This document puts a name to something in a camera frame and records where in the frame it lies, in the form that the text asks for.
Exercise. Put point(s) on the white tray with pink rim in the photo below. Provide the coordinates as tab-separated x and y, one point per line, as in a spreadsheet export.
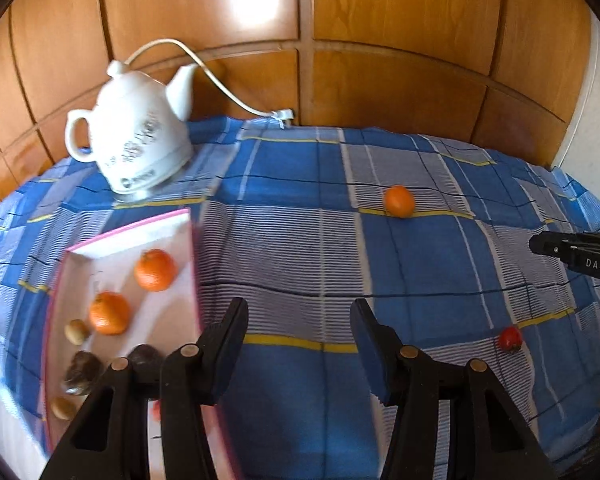
125	240

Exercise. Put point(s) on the small orange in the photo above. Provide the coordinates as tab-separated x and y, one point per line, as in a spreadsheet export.
399	201

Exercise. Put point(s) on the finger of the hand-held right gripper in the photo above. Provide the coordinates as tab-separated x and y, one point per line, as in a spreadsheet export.
560	244

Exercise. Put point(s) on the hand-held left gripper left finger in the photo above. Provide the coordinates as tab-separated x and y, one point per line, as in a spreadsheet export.
227	355

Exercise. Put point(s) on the dark brown water chestnut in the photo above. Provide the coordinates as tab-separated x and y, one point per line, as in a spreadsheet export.
82	370
142	355

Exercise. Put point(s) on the red cherry tomato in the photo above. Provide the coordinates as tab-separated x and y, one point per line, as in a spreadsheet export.
510	338
156	410

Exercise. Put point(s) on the blue plaid tablecloth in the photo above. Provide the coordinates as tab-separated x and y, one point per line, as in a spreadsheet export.
290	240

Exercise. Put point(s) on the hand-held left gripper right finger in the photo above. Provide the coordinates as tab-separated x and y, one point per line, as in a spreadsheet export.
375	360

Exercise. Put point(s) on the tan longan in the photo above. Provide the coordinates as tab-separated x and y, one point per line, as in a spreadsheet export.
76	331
62	406

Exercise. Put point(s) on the white power plug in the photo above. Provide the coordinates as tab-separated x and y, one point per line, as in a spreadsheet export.
285	116

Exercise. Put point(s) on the white ceramic electric kettle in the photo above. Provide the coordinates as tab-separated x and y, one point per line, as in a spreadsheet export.
135	135

